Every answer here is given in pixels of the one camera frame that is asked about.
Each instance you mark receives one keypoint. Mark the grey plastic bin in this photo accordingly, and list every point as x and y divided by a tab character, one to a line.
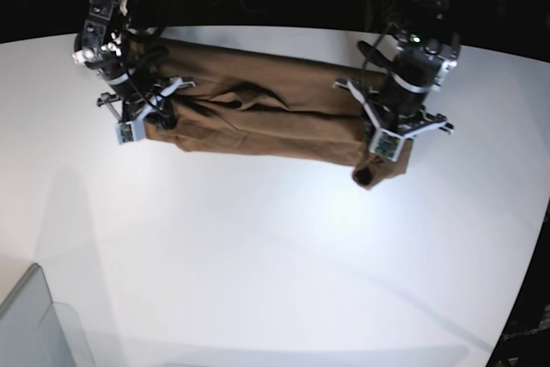
37	331

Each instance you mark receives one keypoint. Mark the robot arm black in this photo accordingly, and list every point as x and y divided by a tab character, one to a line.
418	48
127	58

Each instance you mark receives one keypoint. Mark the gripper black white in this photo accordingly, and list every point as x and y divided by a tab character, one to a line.
153	108
379	116

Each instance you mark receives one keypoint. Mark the brown t-shirt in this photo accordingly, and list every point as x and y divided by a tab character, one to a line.
249	103

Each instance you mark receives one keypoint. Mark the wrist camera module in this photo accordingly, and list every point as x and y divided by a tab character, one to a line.
130	131
387	144

